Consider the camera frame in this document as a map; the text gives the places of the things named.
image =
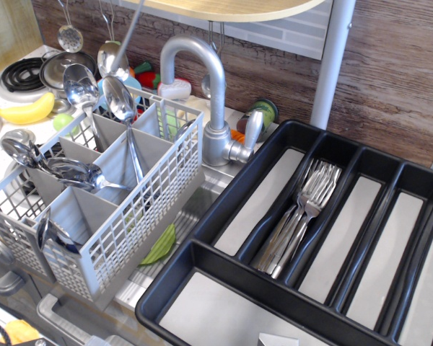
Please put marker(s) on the green toy leaf slice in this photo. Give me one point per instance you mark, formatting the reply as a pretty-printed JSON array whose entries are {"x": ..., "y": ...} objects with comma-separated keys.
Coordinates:
[{"x": 161, "y": 247}]

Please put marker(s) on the silver metal fork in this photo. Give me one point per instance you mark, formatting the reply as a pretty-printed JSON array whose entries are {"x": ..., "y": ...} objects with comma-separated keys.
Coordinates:
[{"x": 121, "y": 53}]

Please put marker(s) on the silver kitchen faucet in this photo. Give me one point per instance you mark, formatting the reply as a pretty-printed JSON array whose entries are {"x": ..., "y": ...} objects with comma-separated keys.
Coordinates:
[{"x": 218, "y": 146}]

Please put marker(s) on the silver spoon basket front corner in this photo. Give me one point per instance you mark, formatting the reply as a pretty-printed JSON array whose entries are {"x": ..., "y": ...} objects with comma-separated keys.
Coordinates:
[{"x": 48, "y": 229}]

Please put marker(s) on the hanging silver skimmer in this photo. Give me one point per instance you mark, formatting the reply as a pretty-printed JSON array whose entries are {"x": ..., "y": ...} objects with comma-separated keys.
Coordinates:
[{"x": 69, "y": 37}]

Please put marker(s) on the silver pot with lid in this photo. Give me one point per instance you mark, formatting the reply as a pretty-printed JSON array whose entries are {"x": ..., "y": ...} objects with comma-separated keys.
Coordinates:
[{"x": 52, "y": 70}]

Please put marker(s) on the stack of silver forks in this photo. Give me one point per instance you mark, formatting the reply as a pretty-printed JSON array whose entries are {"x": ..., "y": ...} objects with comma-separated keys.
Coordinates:
[{"x": 318, "y": 183}]

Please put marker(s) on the black coil stove burner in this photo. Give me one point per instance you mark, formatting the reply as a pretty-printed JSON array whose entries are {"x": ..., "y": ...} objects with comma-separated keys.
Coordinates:
[{"x": 23, "y": 75}]

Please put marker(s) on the grey plastic cutlery basket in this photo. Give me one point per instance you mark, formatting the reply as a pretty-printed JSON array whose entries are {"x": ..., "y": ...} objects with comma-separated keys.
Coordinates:
[{"x": 116, "y": 228}]

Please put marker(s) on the yellow cloth object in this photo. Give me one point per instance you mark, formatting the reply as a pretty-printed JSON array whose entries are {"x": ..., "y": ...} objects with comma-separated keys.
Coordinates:
[{"x": 20, "y": 331}]

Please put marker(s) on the orange toy carrot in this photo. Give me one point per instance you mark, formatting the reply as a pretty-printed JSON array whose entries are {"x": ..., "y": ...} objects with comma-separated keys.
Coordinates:
[{"x": 238, "y": 136}]

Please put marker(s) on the green toy ball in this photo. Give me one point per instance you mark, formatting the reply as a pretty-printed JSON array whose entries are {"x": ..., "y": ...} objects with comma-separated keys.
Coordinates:
[{"x": 60, "y": 121}]

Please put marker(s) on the large silver spoon centre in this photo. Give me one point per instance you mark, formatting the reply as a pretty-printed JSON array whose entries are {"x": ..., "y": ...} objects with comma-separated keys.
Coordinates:
[{"x": 121, "y": 105}]

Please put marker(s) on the silver spoon lying in basket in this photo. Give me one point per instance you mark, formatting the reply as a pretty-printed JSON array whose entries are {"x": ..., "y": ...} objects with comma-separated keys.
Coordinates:
[{"x": 87, "y": 176}]

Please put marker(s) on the hanging small silver spoon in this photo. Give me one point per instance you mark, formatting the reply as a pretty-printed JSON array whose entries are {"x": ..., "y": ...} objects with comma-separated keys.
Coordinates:
[{"x": 218, "y": 48}]

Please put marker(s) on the yellow toy banana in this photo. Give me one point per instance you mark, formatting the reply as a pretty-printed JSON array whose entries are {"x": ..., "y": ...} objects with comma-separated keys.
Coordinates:
[{"x": 28, "y": 114}]

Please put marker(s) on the white toy cake slice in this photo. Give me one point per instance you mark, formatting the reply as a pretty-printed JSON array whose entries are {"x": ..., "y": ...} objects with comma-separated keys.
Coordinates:
[{"x": 179, "y": 89}]

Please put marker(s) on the white metal pole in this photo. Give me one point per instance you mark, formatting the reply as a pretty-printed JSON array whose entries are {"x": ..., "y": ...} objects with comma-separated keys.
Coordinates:
[{"x": 340, "y": 23}]

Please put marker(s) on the hanging silver ladle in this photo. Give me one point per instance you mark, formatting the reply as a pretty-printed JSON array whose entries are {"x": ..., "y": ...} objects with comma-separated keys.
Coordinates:
[{"x": 110, "y": 61}]

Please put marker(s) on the red toy strawberry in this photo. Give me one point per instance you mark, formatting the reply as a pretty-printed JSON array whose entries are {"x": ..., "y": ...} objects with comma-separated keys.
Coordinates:
[{"x": 148, "y": 79}]

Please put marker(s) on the silver spoon far left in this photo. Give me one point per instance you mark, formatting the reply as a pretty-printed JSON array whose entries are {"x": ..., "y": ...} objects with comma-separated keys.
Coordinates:
[{"x": 26, "y": 155}]

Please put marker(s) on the large silver spoon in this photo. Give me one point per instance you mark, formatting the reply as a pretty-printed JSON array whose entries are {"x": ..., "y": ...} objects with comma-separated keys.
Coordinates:
[
  {"x": 82, "y": 92},
  {"x": 121, "y": 105}
]

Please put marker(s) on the round wooden shelf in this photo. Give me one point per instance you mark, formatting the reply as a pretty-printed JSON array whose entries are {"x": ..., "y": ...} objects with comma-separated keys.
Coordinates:
[{"x": 235, "y": 11}]

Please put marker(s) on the large silver spoon left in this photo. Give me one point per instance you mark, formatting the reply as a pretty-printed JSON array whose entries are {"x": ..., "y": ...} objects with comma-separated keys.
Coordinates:
[{"x": 82, "y": 92}]

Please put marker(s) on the black cutlery tray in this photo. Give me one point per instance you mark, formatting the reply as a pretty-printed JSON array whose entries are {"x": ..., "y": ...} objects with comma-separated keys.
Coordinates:
[{"x": 362, "y": 274}]

